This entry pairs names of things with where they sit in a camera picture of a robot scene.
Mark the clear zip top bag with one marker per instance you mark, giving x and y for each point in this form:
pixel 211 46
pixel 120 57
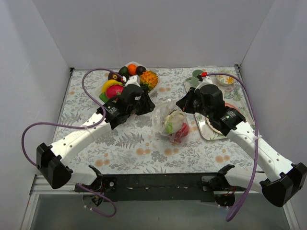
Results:
pixel 158 117

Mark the floral tablecloth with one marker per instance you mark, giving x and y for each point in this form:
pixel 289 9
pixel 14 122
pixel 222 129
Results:
pixel 135 147

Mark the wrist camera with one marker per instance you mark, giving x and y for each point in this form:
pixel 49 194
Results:
pixel 203 80
pixel 133 80

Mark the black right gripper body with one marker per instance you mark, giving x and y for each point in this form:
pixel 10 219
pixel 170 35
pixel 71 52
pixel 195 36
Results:
pixel 186 104

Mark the aluminium frame rail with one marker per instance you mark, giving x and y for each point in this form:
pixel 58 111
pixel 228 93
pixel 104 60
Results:
pixel 40 186

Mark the orange pineapple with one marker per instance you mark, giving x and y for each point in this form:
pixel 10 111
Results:
pixel 148 80

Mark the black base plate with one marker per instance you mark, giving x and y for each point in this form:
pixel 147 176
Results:
pixel 161 187

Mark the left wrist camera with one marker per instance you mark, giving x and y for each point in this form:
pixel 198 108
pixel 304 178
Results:
pixel 133 80

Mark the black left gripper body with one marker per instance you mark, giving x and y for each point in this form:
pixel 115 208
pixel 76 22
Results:
pixel 145 103

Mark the green cup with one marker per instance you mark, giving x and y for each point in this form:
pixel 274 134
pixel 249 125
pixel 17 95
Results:
pixel 196 78

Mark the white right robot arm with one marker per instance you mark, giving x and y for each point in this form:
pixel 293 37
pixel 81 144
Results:
pixel 282 179

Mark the yellow banana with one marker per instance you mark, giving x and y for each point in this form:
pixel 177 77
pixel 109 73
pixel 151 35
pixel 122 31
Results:
pixel 110 83

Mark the floral bowl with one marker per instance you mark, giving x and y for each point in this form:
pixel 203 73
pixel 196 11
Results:
pixel 225 80

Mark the white fruit basket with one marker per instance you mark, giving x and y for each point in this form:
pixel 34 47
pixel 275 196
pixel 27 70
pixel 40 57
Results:
pixel 98 90

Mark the dark green avocado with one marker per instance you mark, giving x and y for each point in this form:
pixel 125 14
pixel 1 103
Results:
pixel 124 72

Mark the orange fruit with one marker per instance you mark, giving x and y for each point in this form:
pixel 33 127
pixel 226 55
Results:
pixel 132 69

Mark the dark mangosteen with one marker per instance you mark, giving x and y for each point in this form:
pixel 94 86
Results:
pixel 113 76

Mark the pink plate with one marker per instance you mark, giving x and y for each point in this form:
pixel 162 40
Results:
pixel 211 126

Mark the floral serving tray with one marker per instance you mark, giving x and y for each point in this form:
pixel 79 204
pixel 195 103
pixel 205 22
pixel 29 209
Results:
pixel 233 94

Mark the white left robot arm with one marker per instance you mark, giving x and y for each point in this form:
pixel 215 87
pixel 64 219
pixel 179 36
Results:
pixel 53 161

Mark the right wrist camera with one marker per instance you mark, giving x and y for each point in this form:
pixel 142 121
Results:
pixel 203 80

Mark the dark plum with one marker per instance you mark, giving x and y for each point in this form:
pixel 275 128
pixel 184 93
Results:
pixel 140 70

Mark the red apple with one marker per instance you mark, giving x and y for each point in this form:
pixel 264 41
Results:
pixel 179 136

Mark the pink dragon fruit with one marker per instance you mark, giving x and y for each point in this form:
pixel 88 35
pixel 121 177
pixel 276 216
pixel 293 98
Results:
pixel 113 91

